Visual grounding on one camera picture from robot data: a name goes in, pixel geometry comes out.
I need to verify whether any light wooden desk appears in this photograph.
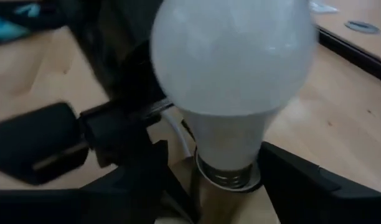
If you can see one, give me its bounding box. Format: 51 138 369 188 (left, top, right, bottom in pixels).
310 0 381 66

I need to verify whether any white power cable with switch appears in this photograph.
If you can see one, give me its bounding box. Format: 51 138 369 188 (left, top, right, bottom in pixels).
161 110 194 160

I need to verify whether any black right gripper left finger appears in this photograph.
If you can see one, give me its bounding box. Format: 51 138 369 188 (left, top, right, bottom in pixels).
0 139 169 224

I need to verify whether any grey round desk grommet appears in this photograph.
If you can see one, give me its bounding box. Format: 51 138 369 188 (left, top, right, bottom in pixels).
344 19 381 35

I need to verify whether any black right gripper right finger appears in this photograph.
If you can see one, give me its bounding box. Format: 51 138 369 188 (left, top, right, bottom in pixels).
260 141 381 224

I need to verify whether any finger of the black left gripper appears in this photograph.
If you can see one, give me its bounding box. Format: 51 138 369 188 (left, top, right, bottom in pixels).
83 112 162 169

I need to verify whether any metal lamp base with socket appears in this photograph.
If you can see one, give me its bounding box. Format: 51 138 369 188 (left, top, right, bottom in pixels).
154 149 265 224

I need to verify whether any white frosted lightbulb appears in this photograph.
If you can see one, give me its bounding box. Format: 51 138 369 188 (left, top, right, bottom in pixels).
149 0 318 189

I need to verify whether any teal desk calculator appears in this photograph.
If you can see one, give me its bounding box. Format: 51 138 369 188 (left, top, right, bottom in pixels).
0 2 44 44

